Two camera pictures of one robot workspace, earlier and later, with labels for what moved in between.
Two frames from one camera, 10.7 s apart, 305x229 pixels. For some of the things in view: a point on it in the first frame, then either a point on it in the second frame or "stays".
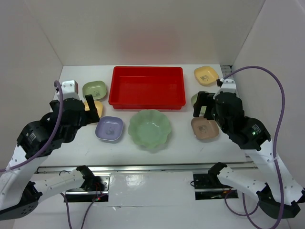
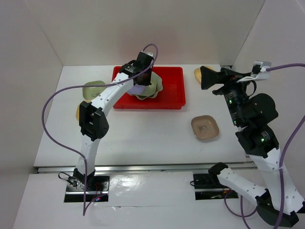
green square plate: x=97 y=89 stays
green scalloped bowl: x=150 y=128 to x=150 y=91
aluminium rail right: x=226 y=68 stays
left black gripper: x=90 y=116 to x=148 y=81
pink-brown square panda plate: x=204 y=129 stays
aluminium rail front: x=148 y=168 stays
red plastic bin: x=149 y=88 stays
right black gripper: x=201 y=100 to x=228 y=77
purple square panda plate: x=109 y=128 to x=137 y=89
